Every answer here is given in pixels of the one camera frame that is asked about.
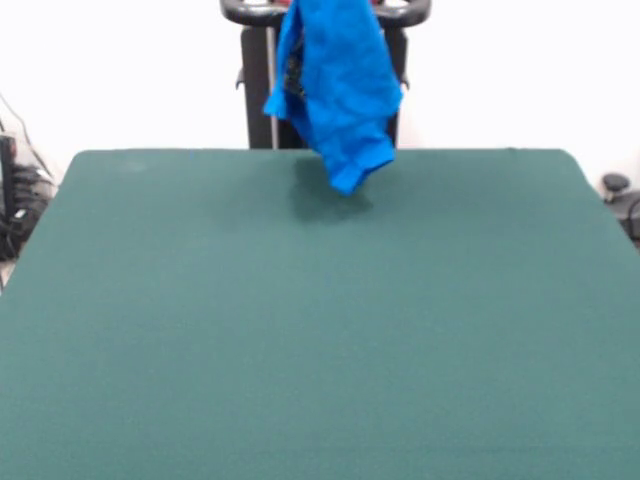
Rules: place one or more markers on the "blue printed t-shirt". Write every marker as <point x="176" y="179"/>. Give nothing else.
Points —
<point x="345" y="85"/>

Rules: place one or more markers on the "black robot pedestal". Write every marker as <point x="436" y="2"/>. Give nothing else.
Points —
<point x="257" y="90"/>

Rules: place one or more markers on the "black chair part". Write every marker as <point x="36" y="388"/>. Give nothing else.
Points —
<point x="620" y="195"/>

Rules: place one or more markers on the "black electronics box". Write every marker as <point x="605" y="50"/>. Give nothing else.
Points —
<point x="7" y="175"/>

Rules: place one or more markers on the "dark green table cloth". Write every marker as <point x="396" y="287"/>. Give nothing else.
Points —
<point x="200" y="325"/>

